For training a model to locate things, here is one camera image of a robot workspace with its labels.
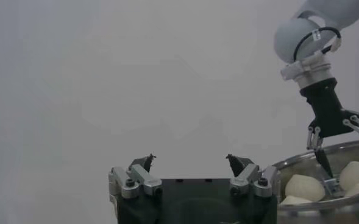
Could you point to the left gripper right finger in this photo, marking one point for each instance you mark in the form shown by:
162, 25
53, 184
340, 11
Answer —
246, 176

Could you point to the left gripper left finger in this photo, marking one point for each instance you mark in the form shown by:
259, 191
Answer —
142, 181

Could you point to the stainless steel steamer basket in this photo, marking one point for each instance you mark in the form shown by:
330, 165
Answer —
304, 213

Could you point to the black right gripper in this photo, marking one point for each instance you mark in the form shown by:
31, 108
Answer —
328, 112

